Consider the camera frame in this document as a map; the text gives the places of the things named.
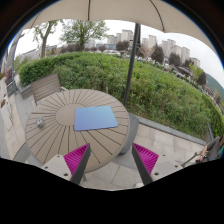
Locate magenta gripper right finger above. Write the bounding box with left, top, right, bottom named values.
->
left=131, top=142, right=184, bottom=186

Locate dark umbrella pole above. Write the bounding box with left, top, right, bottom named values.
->
left=123, top=23, right=141, bottom=107

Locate blue mouse pad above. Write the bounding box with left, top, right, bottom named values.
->
left=74, top=106, right=118, bottom=131

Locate slatted wooden chair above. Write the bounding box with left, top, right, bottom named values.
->
left=31, top=74, right=66, bottom=103

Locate beige patio umbrella canopy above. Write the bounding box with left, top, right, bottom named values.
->
left=22, top=0, right=215, bottom=51

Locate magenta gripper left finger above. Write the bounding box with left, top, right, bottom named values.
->
left=42, top=143, right=92, bottom=186

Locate green hedge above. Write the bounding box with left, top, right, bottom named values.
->
left=19, top=52, right=224, bottom=137

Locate seated person at right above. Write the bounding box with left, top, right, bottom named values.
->
left=197, top=133, right=224, bottom=163

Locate round slatted wooden table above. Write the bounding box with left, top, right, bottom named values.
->
left=25, top=89, right=130, bottom=172

